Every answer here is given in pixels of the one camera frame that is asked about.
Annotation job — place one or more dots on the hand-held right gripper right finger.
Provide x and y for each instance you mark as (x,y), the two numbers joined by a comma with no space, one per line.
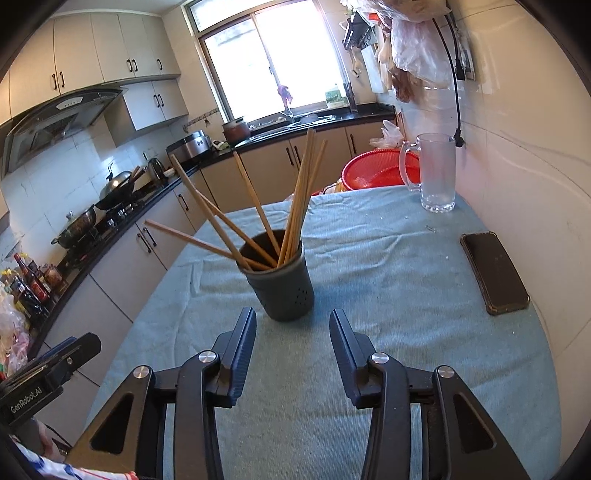
(344,357)

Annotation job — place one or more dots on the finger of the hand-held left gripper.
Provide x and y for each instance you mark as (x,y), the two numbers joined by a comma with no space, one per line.
(74,350)

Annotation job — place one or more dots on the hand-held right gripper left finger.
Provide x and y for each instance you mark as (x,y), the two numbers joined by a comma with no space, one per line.
(244,355)

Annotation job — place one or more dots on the grey chopstick holder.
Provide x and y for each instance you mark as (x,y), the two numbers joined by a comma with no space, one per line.
(281,290)

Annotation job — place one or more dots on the bundle of wooden chopsticks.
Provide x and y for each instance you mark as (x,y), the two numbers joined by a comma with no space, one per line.
(290,230)

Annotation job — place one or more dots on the clear plastic bag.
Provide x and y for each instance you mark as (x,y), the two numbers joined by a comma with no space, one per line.
(9,327)

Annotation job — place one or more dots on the row of sauce bottles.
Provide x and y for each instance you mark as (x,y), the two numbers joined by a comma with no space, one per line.
(27,281)

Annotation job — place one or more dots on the light blue tablecloth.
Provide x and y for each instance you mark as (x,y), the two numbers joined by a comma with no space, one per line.
(369,277)

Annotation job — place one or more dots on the patterned clothing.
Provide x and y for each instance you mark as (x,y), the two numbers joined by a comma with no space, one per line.
(92,474)

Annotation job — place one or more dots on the steel pot with glass lid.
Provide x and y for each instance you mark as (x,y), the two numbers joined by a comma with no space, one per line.
(76,228)

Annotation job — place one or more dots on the gas stove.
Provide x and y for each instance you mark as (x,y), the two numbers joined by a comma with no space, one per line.
(117,217)

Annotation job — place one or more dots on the black wok with lid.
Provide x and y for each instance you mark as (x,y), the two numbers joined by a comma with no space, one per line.
(117,184)

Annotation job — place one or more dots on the black smartphone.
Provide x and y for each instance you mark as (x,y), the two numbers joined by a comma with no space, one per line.
(496,272)

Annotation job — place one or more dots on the red plastic colander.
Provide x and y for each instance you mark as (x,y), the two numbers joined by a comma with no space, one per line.
(369,170)

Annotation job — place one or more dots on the beige base cabinets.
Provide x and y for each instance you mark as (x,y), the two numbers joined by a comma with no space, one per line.
(277,161)

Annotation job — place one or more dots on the black electric kettle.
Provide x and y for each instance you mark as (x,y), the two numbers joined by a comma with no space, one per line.
(156,168)

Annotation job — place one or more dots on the clear glass mug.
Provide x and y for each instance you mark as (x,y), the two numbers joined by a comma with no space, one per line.
(438,175)

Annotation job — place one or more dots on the silver rice cooker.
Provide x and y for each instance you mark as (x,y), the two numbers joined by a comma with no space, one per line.
(189,145)

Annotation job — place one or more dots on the brown clay pot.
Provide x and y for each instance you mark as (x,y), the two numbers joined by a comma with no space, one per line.
(236,131)

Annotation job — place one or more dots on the white plastic bag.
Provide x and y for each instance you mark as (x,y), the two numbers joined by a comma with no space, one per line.
(390,134)

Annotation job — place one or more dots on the range hood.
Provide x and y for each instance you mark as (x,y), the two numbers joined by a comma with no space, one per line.
(55,115)

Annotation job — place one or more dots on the steel kitchen sink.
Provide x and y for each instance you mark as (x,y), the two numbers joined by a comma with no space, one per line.
(318,118)

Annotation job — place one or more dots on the green windowsill container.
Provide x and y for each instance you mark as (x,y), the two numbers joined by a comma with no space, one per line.
(334,97)

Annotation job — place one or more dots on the purple cloth on faucet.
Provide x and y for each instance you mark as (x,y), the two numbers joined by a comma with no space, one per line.
(285,94)

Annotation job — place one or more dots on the hanging bag of brown food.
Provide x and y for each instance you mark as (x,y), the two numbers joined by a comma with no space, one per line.
(406,87)

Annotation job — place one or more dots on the white cutting board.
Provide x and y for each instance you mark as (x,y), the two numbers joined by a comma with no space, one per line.
(374,69)

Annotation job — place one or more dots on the kitchen window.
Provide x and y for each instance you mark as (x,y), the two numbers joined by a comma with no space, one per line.
(240,60)

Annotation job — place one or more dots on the beige upper cabinets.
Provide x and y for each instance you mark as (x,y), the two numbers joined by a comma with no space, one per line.
(78,50)

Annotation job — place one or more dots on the hanging translucent plastic bag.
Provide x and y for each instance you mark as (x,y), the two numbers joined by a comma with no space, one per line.
(415,46)

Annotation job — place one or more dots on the wall hook rail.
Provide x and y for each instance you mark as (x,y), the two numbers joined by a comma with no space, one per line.
(203,119)

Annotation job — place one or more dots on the small beige wall cabinet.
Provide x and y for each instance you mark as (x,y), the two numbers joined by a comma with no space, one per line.
(147,106)

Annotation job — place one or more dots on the wall socket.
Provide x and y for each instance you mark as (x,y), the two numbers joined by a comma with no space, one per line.
(468,60)

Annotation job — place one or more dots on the black wall rack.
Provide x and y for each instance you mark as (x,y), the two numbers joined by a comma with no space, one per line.
(355,32)

